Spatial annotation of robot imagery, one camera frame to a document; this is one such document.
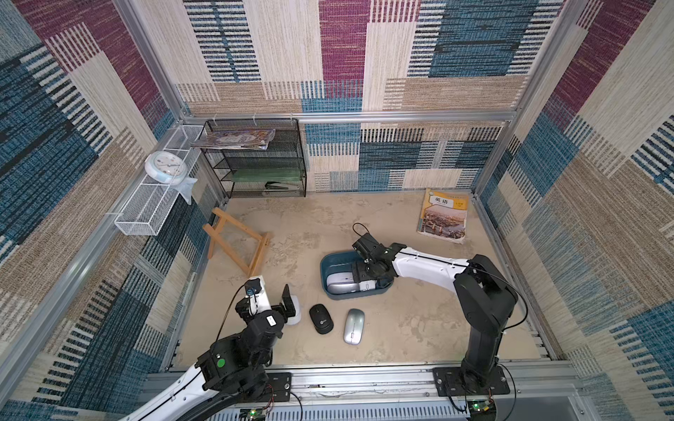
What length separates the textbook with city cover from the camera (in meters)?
1.07

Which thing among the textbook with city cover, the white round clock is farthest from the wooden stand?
the textbook with city cover

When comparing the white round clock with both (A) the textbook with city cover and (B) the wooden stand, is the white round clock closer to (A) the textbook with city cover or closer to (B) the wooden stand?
(B) the wooden stand

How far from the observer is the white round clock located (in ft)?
2.41

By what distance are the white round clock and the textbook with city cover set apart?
0.86 meters
